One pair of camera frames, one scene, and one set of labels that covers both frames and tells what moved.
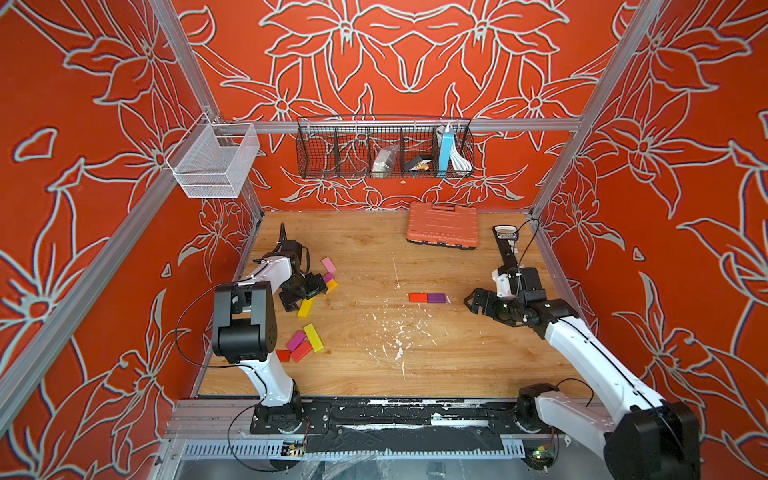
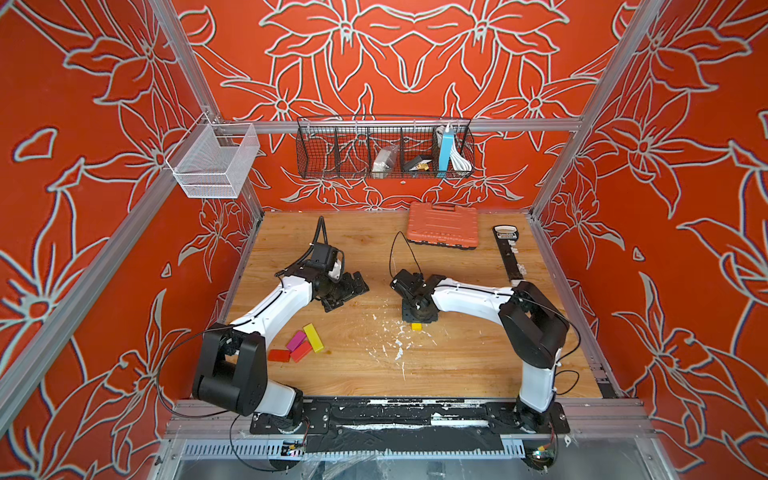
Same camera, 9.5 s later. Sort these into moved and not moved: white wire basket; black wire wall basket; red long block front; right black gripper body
Moved: right black gripper body
Not moved: red long block front; black wire wall basket; white wire basket
